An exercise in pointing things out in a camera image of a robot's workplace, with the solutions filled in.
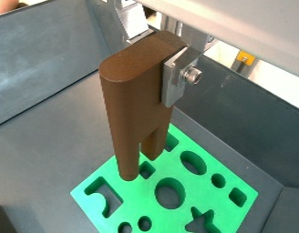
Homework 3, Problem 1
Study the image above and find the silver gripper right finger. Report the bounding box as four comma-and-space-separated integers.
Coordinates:
162, 25, 211, 107

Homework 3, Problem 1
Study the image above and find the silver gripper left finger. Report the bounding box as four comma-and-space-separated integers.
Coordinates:
113, 0, 154, 46

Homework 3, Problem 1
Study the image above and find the brown square-circle peg object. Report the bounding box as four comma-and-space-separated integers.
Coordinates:
99, 31, 184, 180

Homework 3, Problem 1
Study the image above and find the grey plastic bin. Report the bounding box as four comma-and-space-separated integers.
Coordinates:
0, 0, 299, 233

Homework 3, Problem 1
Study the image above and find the green shape-sorting board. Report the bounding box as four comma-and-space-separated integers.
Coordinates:
71, 126, 258, 233

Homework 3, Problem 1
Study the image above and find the yellow tag on post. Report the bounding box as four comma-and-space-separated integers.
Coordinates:
231, 50, 255, 73

